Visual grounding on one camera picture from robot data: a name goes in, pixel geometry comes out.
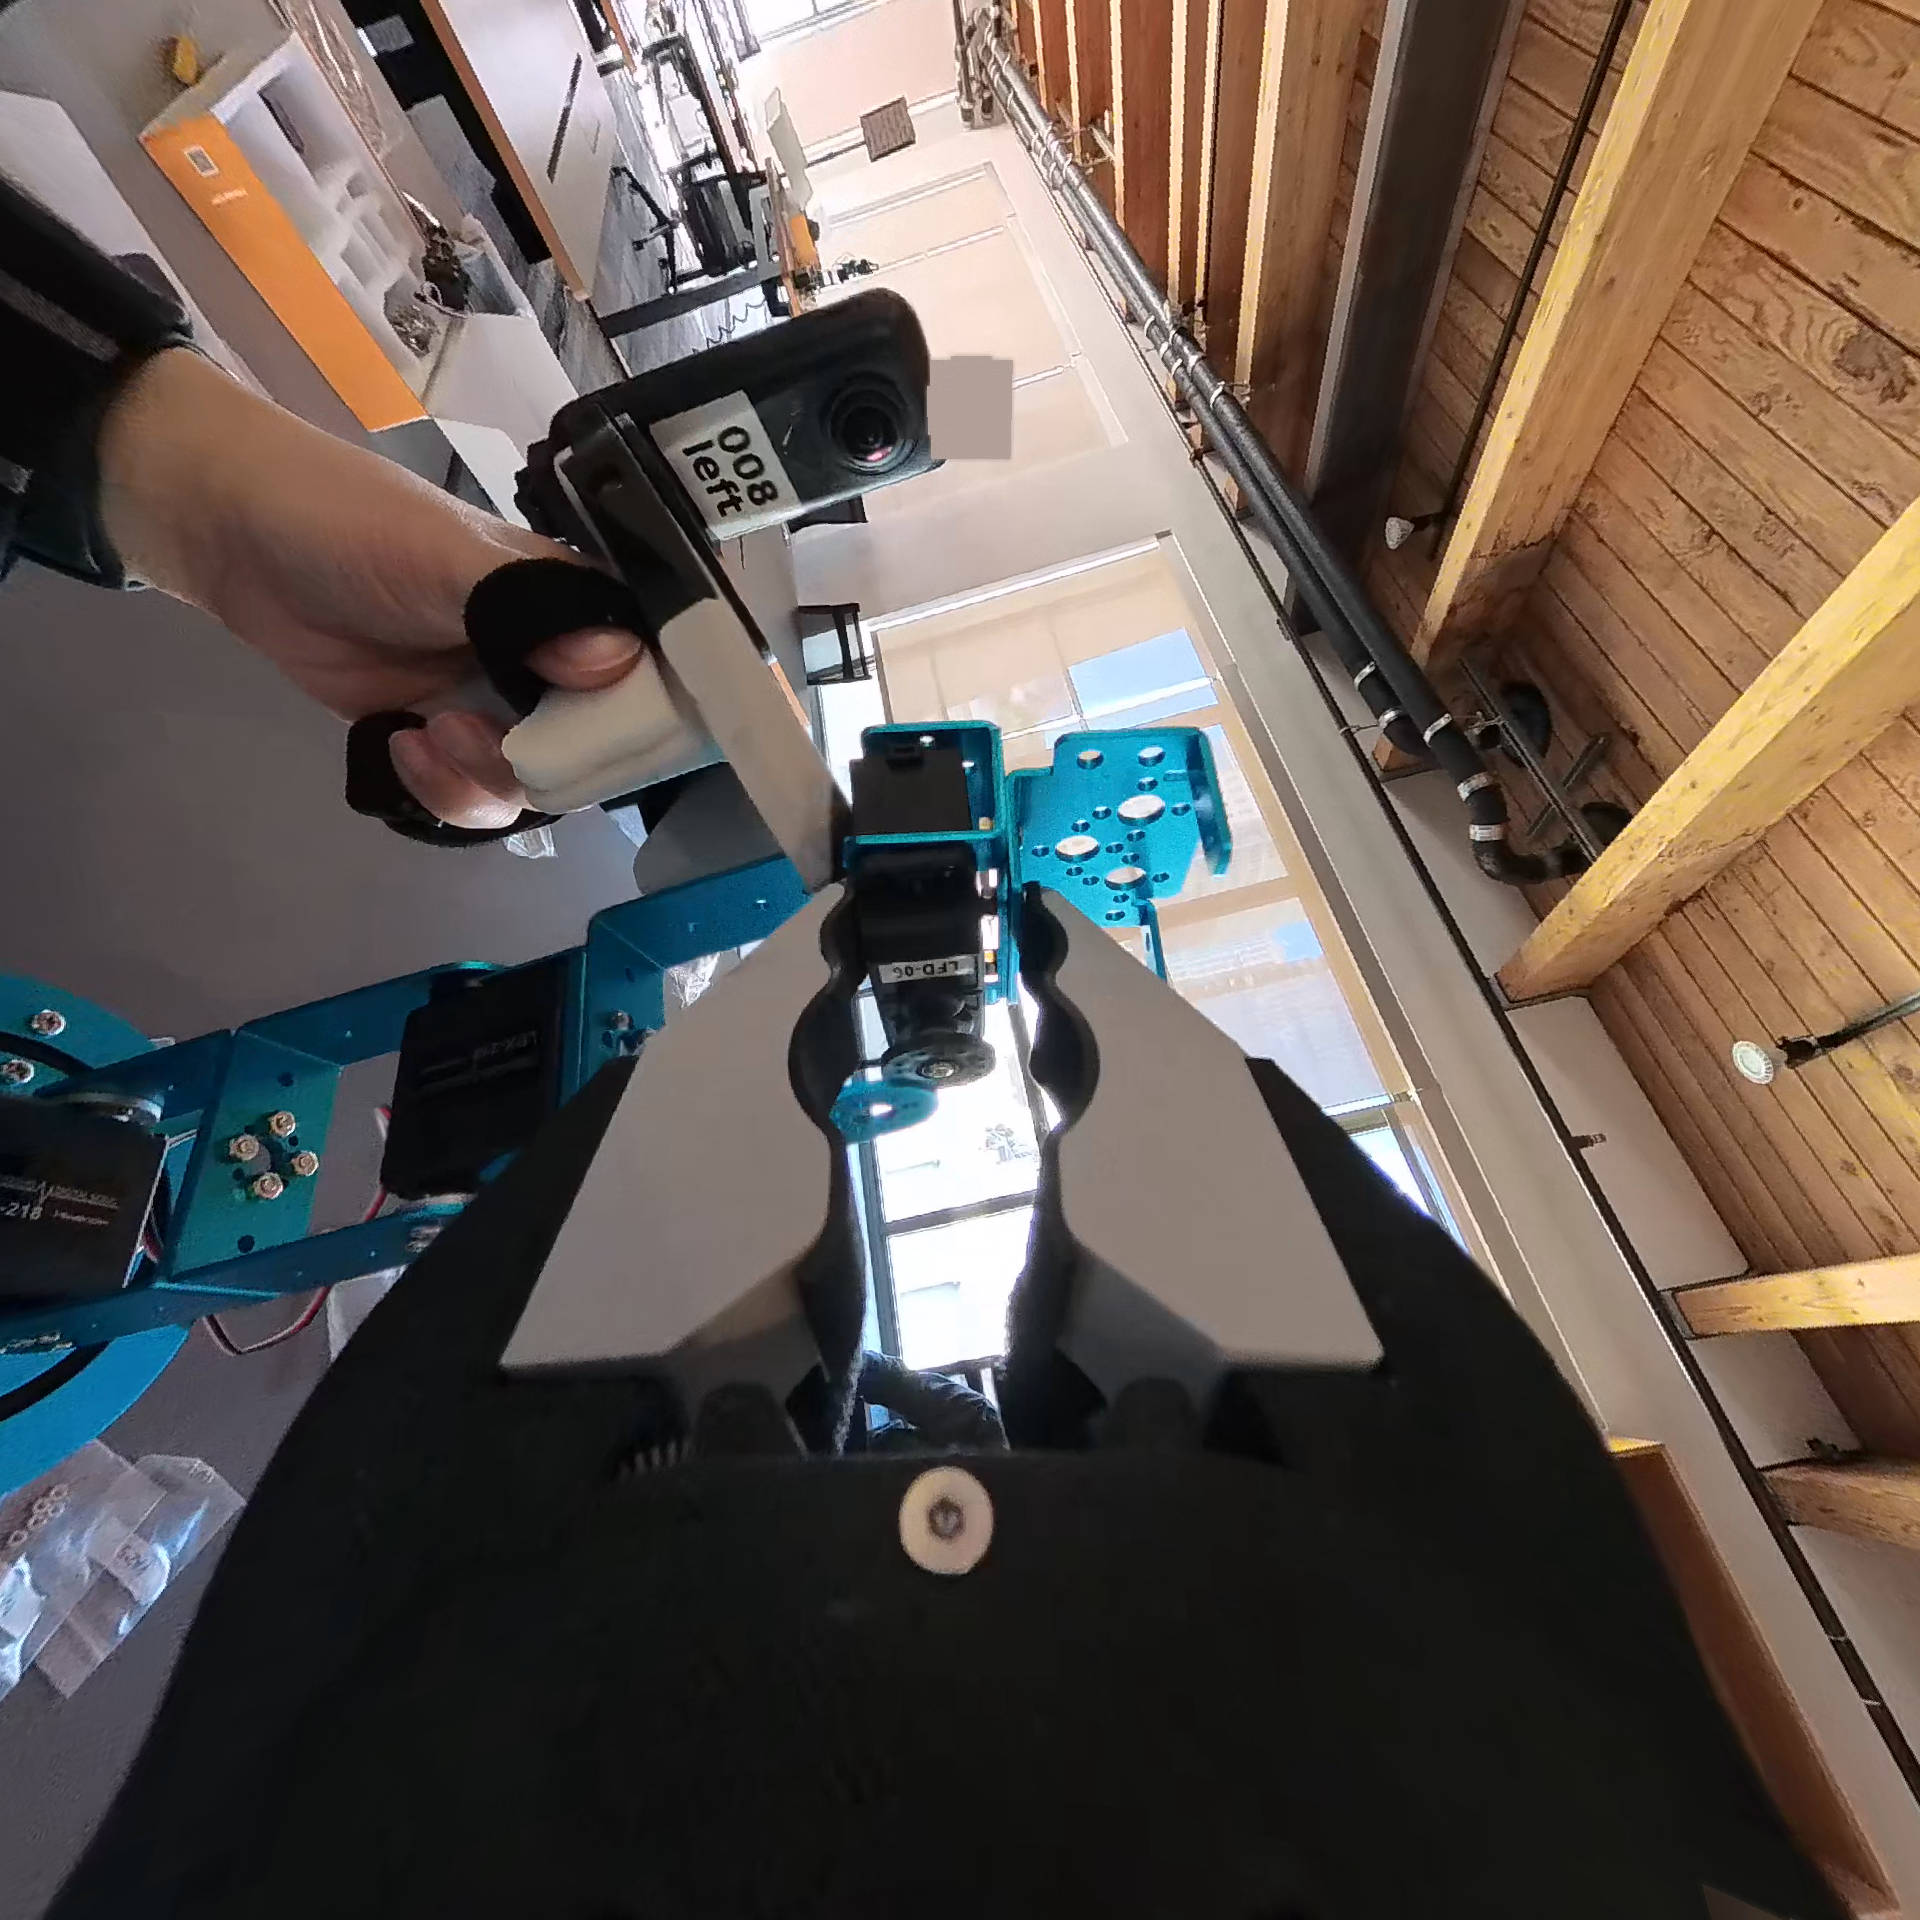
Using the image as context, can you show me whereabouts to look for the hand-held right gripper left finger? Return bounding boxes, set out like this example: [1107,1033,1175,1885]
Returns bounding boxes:
[499,882,873,1444]

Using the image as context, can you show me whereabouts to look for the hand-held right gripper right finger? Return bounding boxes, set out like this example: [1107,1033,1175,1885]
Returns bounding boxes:
[1002,882,1383,1449]

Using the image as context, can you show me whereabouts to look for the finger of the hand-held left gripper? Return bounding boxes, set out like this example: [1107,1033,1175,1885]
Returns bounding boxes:
[631,770,804,899]
[642,588,857,893]

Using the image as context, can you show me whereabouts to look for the blue toy robot arm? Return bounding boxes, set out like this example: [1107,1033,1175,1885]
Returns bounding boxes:
[0,856,820,1503]

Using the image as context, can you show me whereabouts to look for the person's left forearm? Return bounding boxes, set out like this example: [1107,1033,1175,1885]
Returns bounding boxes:
[0,181,199,590]

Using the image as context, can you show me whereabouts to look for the grey wooden-edged desk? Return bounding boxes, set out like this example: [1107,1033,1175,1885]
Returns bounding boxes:
[417,0,640,311]

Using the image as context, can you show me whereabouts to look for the person's left hand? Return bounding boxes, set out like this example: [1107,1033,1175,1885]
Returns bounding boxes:
[97,353,653,833]

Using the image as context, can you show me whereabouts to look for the orange white kit box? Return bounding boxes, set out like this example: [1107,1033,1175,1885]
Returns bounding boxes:
[132,25,528,440]

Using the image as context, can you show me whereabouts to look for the thick black ceiling pipes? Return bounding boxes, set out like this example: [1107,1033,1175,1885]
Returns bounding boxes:
[960,0,1633,893]

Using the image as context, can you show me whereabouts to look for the small clear bag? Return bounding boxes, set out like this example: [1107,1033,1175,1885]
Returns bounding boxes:
[0,1475,83,1686]
[25,1444,248,1700]

